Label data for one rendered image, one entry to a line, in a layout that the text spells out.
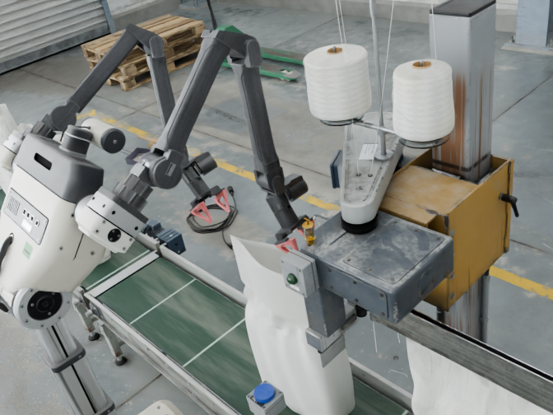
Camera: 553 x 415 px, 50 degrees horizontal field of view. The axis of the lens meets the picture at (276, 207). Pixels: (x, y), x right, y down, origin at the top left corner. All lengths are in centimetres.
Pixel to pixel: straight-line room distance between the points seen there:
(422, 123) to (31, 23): 795
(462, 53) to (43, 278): 121
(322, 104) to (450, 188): 40
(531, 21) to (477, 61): 478
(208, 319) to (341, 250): 144
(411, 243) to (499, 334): 173
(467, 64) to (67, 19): 803
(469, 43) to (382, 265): 56
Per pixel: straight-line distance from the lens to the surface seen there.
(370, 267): 135
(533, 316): 321
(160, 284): 305
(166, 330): 278
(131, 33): 206
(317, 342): 161
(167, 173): 149
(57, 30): 918
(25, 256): 171
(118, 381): 321
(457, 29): 153
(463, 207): 157
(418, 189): 161
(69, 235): 161
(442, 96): 139
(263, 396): 177
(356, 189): 148
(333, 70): 151
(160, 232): 341
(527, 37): 640
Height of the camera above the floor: 219
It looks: 32 degrees down
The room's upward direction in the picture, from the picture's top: 11 degrees counter-clockwise
